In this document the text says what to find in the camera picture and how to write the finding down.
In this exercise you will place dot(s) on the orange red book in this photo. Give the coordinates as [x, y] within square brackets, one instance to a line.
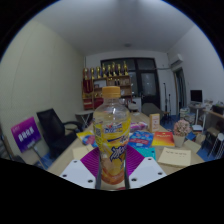
[163, 139]

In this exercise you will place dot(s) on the grey chair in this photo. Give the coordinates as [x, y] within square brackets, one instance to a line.
[150, 109]

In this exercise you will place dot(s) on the purple sign board on stand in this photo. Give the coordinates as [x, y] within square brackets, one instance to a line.
[26, 133]

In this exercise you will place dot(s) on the small white folding table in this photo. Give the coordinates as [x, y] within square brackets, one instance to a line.
[84, 114]

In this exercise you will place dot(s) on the yellow paper envelope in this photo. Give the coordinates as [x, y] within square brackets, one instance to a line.
[80, 152]
[175, 156]

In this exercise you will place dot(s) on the pink flowers in pot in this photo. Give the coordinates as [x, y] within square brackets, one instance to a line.
[181, 128]

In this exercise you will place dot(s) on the white stool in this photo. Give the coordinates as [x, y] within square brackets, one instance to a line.
[218, 143]

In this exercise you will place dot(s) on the wooden shelf unit with trophies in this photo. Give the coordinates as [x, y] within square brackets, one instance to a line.
[100, 86]

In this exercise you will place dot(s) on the pink flat box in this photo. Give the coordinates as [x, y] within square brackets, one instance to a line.
[138, 126]

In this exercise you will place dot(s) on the small upright kraft carton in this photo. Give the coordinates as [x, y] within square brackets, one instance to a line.
[154, 122]

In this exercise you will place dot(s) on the black office chair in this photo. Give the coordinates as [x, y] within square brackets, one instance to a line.
[55, 131]

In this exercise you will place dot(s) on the computer monitor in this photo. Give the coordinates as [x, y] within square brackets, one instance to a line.
[196, 96]

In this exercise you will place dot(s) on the cluttered side desk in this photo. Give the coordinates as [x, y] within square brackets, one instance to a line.
[213, 115]

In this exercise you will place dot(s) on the blue printed book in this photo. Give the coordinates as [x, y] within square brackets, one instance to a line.
[141, 139]

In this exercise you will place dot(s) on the white wall air conditioner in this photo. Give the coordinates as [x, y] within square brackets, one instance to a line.
[176, 60]

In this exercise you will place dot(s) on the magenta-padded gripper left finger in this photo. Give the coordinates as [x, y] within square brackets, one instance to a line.
[77, 171]

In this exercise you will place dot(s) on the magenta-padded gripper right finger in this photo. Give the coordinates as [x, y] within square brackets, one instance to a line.
[148, 170]

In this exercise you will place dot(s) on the yellow-labelled drink bottle orange cap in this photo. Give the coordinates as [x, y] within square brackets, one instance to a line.
[111, 133]

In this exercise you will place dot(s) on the colourful picture book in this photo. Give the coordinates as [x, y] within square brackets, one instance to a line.
[86, 137]

